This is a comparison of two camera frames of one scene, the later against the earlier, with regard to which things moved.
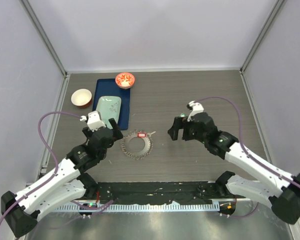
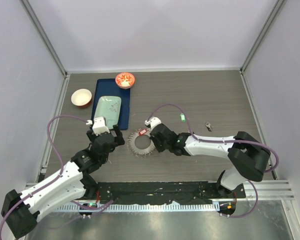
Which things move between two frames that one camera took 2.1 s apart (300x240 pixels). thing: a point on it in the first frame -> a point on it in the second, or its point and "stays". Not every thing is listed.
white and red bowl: [81, 98] stays
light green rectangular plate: [109, 107] stays
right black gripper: [180, 123] -> [159, 148]
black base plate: [158, 192] stays
